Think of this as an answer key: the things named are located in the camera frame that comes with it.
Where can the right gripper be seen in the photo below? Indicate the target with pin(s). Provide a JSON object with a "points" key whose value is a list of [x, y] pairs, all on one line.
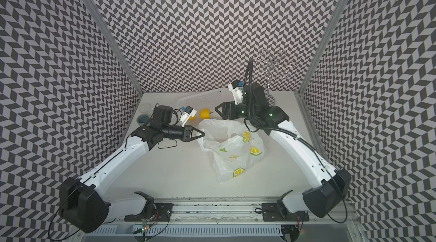
{"points": [[225, 106]]}

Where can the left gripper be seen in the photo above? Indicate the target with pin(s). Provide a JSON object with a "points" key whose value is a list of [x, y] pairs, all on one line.
{"points": [[187, 129]]}

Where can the lemon print plastic bag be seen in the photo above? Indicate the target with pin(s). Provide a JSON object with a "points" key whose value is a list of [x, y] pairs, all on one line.
{"points": [[234, 148]]}

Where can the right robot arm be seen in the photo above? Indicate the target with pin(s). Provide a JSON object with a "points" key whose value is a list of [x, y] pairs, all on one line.
{"points": [[328, 185]]}

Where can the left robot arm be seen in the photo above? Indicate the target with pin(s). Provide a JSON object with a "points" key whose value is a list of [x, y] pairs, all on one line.
{"points": [[82, 200]]}

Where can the yellow peach middle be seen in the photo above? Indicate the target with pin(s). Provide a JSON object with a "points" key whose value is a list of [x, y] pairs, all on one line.
{"points": [[205, 113]]}

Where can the white plastic basket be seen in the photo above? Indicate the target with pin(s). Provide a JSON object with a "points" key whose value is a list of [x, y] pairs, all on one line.
{"points": [[206, 100]]}

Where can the teal ceramic cup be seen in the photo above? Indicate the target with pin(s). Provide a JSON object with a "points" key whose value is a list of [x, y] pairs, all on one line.
{"points": [[142, 119]]}

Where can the clear glass cup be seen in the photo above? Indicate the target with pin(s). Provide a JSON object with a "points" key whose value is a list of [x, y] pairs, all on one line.
{"points": [[145, 108]]}

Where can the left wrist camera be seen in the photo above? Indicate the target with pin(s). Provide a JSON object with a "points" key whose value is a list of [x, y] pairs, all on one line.
{"points": [[186, 113]]}

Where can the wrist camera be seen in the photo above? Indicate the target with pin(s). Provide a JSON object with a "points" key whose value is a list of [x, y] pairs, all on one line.
{"points": [[236, 87], [186, 113]]}

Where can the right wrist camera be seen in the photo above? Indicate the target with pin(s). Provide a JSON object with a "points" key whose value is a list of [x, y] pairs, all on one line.
{"points": [[236, 87]]}

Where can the chrome wire cup stand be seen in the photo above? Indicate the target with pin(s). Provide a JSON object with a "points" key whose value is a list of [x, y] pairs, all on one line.
{"points": [[275, 64]]}

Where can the aluminium front rail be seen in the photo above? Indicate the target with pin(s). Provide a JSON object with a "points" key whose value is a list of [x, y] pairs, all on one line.
{"points": [[242, 212]]}

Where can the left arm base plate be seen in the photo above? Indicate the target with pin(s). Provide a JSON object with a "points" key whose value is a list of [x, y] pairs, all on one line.
{"points": [[151, 211]]}

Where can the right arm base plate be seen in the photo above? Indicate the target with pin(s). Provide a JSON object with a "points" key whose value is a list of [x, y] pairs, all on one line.
{"points": [[277, 212]]}

